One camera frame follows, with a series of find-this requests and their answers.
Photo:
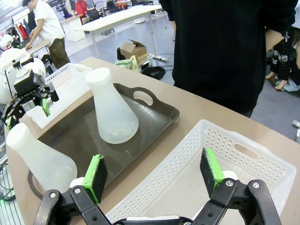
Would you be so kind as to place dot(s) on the white perforated plastic basket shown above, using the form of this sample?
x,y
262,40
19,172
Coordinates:
x,y
63,77
178,168

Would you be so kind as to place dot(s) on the red garment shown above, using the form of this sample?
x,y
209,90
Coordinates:
x,y
80,7

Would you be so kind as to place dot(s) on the man in white shirt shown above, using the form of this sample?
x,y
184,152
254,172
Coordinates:
x,y
49,25

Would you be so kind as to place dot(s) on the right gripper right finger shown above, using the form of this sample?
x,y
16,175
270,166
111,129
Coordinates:
x,y
211,168

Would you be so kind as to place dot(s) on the green white paper bag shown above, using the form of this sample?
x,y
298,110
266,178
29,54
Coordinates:
x,y
126,63

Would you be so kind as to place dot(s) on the white power strip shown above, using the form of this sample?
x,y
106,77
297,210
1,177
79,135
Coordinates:
x,y
161,58

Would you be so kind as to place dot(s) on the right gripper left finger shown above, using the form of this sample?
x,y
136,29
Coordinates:
x,y
96,178

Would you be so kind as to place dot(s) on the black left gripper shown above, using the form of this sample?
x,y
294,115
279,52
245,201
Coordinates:
x,y
24,84

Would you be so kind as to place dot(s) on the person in black sweater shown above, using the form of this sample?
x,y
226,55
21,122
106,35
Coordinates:
x,y
222,58

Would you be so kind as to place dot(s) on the person's left forearm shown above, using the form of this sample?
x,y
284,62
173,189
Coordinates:
x,y
273,39

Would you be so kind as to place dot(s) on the mannequin in black printed garment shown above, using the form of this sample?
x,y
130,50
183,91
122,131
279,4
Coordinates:
x,y
283,63

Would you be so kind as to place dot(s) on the brown cardboard box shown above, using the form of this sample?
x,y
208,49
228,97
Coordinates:
x,y
136,50

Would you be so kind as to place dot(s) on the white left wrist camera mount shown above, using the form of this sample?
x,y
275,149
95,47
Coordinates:
x,y
12,56

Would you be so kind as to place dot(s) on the dark brown plastic tray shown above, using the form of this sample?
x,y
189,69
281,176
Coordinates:
x,y
82,138

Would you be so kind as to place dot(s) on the long white table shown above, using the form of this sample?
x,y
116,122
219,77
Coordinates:
x,y
117,21

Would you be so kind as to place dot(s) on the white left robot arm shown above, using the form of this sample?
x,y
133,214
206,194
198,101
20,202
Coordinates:
x,y
39,66

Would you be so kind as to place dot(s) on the translucent white conical flask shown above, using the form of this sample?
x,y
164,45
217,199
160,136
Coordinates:
x,y
47,164
112,117

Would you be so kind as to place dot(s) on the white cabinet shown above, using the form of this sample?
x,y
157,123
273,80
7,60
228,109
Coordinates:
x,y
72,28

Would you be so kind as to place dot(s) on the black bag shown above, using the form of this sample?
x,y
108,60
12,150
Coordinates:
x,y
153,72

